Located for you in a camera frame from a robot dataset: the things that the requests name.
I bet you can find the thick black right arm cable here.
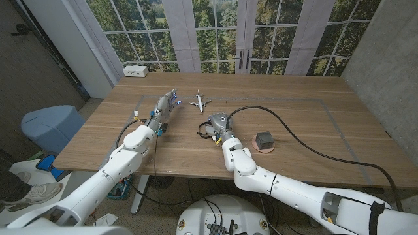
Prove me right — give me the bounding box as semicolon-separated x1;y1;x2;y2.
226;105;403;212

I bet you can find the person's dark trouser leg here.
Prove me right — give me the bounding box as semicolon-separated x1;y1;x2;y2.
0;164;33;203

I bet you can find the black round floor fan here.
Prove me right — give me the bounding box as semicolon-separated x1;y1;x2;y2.
149;175;176;190

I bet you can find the white robot torso base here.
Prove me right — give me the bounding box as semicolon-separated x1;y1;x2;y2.
175;194;271;235

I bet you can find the grey sneaker with white sole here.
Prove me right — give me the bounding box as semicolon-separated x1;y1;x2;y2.
3;181;63;212

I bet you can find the black door handle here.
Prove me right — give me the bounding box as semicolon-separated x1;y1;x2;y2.
10;23;31;37

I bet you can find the white table leg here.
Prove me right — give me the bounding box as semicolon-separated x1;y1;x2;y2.
130;174;151;215

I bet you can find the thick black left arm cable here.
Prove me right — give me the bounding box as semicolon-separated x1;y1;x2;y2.
114;119;146;149

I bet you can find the printed window forest backdrop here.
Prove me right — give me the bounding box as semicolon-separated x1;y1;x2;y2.
68;0;383;78

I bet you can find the white rectangular box device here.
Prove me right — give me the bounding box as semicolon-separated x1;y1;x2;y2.
122;65;149;78

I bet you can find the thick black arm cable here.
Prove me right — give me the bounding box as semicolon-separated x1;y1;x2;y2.
226;105;403;212
114;119;146;149

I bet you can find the blue bin with toys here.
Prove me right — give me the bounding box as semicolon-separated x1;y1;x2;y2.
106;176;133;200

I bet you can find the pink round coaster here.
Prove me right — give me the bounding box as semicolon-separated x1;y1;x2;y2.
251;134;276;154

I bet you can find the dark grey cube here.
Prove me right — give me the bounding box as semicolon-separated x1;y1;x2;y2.
255;131;276;151

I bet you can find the white toy airplane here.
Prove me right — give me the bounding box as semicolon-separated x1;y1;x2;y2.
188;89;212;114

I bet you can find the crumpled white paper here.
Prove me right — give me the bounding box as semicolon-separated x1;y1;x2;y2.
94;213;119;227

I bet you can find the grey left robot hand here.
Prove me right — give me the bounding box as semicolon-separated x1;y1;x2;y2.
146;88;182;130

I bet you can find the blue-grey upholstered stool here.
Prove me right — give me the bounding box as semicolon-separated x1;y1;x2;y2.
21;104;86;154

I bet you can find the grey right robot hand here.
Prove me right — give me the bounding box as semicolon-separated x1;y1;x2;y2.
204;112;235;144

